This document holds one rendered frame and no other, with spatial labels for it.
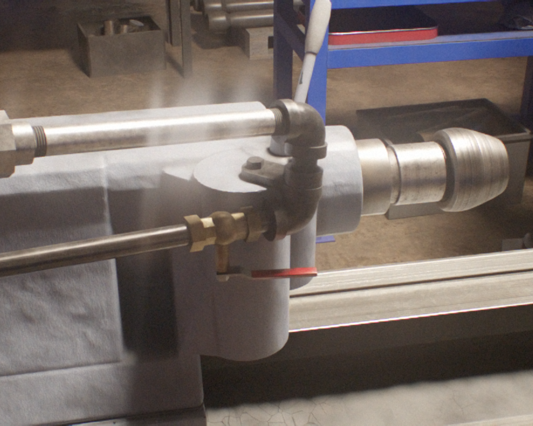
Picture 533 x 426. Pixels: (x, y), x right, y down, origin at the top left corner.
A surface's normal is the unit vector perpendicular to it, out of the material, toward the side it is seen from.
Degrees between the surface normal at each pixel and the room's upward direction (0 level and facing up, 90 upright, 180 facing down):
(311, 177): 84
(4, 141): 56
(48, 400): 61
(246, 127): 81
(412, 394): 10
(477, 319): 90
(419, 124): 70
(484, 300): 0
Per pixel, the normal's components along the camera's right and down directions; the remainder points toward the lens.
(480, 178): 0.44, 0.22
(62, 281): 0.18, 0.15
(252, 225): 0.40, -0.08
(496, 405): -0.25, -0.77
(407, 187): 0.19, 0.41
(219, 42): 0.00, -0.88
